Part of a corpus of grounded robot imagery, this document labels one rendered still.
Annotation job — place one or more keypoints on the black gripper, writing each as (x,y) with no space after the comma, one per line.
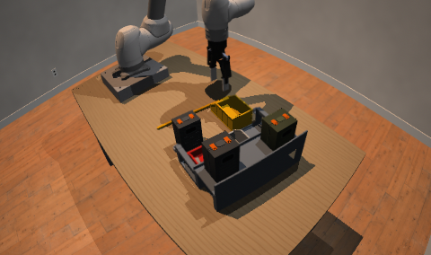
(216,51)

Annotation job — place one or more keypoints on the dark grey shelf rack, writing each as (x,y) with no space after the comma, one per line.
(255,157)

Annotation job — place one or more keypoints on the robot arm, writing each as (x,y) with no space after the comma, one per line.
(131,42)

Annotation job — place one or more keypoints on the yellow bin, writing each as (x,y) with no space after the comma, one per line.
(236,114)

